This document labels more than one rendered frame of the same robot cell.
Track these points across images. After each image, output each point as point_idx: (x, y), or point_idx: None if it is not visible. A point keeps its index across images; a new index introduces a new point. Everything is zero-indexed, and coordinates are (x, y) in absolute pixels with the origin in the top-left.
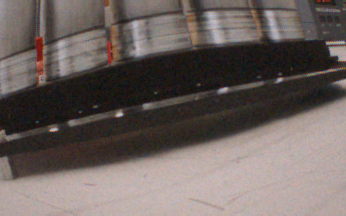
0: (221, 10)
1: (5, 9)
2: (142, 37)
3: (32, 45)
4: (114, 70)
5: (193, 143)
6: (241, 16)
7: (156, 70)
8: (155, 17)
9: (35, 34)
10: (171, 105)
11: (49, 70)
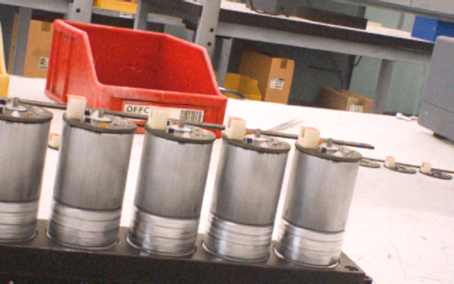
0: (235, 223)
1: None
2: (149, 233)
3: (31, 198)
4: (112, 257)
5: None
6: (253, 234)
7: (148, 267)
8: (165, 219)
9: (39, 184)
10: None
11: (51, 226)
